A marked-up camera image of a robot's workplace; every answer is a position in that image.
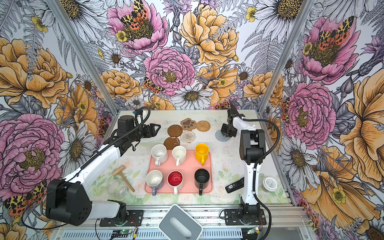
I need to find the grey blue round coaster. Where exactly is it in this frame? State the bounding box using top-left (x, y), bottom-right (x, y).
top-left (215, 130), bottom-right (231, 142)

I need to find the woven rattan round coaster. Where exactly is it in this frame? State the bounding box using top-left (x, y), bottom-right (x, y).
top-left (197, 121), bottom-right (211, 132)

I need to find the brown glossy round coaster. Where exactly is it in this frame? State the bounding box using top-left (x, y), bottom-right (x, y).
top-left (163, 137), bottom-right (180, 150)

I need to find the dark brown round coaster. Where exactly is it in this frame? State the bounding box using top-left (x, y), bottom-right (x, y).
top-left (167, 125), bottom-right (183, 138)

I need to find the paw shaped cork coaster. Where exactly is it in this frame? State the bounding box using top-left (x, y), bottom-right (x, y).
top-left (180, 118), bottom-right (197, 131)

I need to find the white patterned round coaster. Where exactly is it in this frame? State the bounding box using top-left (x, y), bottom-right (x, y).
top-left (180, 131), bottom-right (196, 144)

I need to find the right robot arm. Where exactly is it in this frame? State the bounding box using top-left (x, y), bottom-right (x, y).
top-left (221, 107), bottom-right (266, 226)

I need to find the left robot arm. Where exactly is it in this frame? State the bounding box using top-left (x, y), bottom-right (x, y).
top-left (45, 114), bottom-right (161, 226)

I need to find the white mug back left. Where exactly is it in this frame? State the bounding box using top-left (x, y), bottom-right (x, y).
top-left (151, 144), bottom-right (168, 167)

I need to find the yellow mug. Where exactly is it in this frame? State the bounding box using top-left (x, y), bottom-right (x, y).
top-left (195, 143), bottom-right (210, 166)

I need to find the white mug back middle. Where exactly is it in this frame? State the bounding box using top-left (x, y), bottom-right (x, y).
top-left (172, 146), bottom-right (187, 167)

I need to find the wooden mallet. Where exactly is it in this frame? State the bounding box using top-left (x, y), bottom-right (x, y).
top-left (112, 165), bottom-right (135, 192)

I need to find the black mug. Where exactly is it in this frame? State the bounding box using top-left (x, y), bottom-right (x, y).
top-left (194, 169), bottom-right (210, 196)

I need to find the pink tray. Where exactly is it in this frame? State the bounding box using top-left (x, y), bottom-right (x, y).
top-left (148, 150), bottom-right (213, 195)

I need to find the black stapler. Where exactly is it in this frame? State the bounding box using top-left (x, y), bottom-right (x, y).
top-left (225, 177), bottom-right (245, 194)

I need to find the red inside white mug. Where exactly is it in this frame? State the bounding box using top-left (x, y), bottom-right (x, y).
top-left (167, 171), bottom-right (184, 195)

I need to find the clear glass jar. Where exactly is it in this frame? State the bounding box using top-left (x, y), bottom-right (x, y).
top-left (107, 179), bottom-right (129, 198)

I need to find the grey tissue box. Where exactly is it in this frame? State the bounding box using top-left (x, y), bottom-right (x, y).
top-left (159, 204), bottom-right (203, 240)

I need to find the white mug purple handle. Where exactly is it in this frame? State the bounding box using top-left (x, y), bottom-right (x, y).
top-left (146, 170), bottom-right (164, 196)

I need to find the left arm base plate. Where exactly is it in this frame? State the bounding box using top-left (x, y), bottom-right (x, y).
top-left (99, 210), bottom-right (144, 227)

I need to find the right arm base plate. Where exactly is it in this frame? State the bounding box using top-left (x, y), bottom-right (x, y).
top-left (224, 209), bottom-right (267, 226)

